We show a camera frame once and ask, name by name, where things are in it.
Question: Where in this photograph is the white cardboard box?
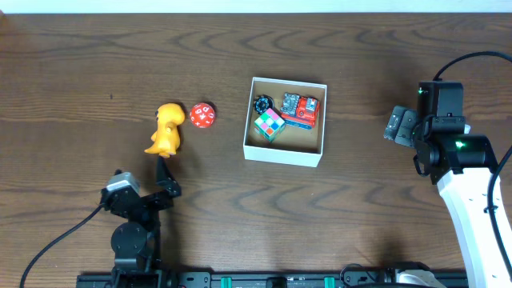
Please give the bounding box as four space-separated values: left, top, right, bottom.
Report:
243 77 327 167

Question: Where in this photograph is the red lettered ball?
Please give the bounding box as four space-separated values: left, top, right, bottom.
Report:
189 102 216 128

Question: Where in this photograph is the black round dial toy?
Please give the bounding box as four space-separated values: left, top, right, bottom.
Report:
253 94 274 114

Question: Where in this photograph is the colourful puzzle cube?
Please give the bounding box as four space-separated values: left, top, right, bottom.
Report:
254 108 286 142

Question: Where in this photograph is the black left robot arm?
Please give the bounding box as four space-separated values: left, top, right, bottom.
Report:
100 157 182 287

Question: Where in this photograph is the orange dinosaur toy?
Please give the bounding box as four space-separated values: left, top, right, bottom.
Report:
144 103 185 158

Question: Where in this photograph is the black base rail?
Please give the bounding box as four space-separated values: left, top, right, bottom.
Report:
76 269 396 288

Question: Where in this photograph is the red toy fire truck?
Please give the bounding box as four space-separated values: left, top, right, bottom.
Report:
280 93 320 130

